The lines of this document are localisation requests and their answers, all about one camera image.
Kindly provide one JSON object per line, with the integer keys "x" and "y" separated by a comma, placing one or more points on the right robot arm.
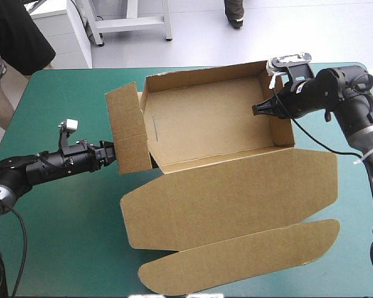
{"x": 357, "y": 108}

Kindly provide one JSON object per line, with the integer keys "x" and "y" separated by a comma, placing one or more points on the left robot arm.
{"x": 15, "y": 174}

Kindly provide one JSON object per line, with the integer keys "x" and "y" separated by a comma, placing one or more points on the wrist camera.
{"x": 287, "y": 62}
{"x": 71, "y": 125}

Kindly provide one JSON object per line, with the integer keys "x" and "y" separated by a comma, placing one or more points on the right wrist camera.
{"x": 287, "y": 62}

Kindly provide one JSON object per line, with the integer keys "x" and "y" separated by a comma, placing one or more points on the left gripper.
{"x": 81, "y": 158}

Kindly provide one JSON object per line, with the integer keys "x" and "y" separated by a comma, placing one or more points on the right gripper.
{"x": 304, "y": 96}

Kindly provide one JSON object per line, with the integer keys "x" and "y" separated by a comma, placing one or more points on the brown cardboard box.
{"x": 230, "y": 192}

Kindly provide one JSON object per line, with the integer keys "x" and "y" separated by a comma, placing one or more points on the person's legs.
{"x": 234, "y": 12}

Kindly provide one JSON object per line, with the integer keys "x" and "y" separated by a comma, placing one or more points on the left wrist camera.
{"x": 71, "y": 125}

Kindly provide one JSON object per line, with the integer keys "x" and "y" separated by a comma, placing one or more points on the white table frame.
{"x": 130, "y": 25}

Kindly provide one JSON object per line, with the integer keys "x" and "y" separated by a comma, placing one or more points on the person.
{"x": 12, "y": 40}

